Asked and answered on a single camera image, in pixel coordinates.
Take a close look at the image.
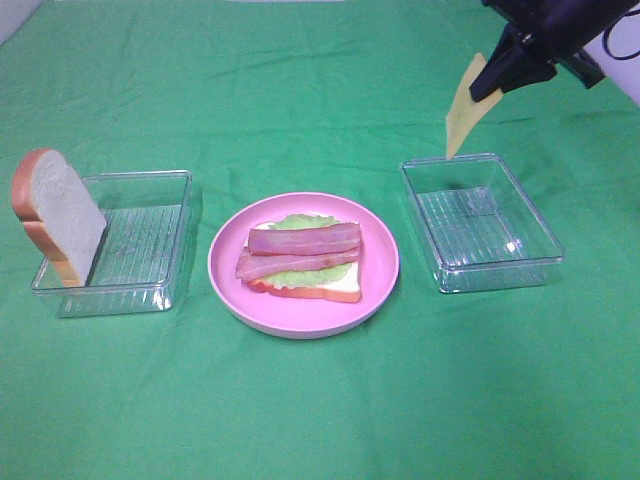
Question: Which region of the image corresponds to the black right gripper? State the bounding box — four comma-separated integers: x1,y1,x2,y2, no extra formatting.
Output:
469,1,608,101

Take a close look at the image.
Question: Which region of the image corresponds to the yellow cheese slice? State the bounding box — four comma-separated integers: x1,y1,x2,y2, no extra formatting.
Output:
445,53,504,159

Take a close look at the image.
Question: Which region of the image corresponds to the bacon strip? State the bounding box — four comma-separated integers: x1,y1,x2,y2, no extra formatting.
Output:
235,247,361,281
247,222,361,256

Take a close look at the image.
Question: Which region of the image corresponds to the green lettuce leaf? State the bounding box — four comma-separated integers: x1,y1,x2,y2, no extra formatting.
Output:
256,214,359,291

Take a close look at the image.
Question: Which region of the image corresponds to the right clear plastic tray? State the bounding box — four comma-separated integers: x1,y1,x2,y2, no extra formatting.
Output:
400,153,565,293

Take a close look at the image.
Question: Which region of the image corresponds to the clear plastic tray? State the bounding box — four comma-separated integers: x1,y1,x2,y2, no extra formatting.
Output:
400,153,565,293
31,170,192,318

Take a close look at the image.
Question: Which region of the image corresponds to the green tablecloth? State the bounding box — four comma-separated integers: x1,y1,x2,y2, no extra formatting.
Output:
1,1,639,479

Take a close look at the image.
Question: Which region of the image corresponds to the pink round plate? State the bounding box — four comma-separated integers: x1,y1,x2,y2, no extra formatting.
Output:
207,192,400,339

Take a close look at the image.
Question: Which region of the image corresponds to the left clear plastic tray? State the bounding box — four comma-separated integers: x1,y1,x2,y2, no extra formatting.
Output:
31,170,192,318

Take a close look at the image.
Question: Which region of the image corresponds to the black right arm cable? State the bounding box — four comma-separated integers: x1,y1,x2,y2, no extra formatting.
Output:
602,12,640,62

